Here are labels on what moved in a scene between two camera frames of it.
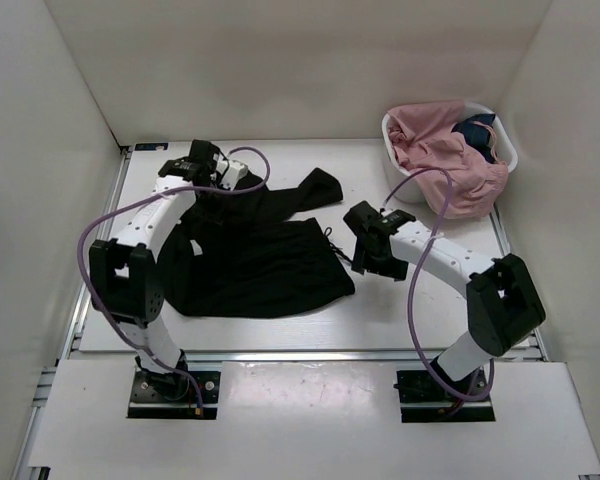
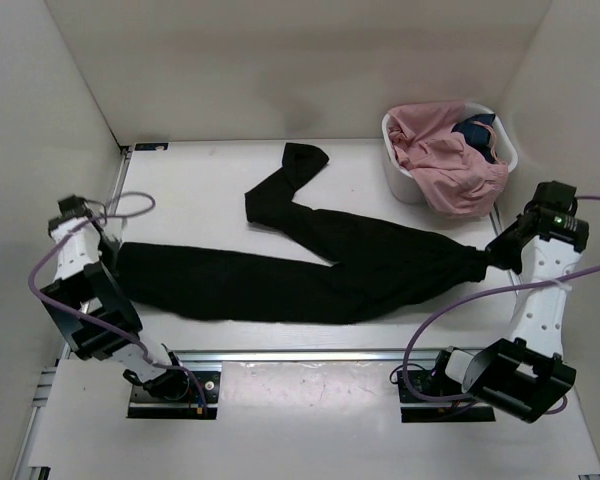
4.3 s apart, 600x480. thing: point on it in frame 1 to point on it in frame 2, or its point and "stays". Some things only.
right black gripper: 396,268 to 497,255
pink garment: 423,138 stays
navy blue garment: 476,130 stays
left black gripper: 227,202 to 116,245
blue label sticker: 150,146 stays
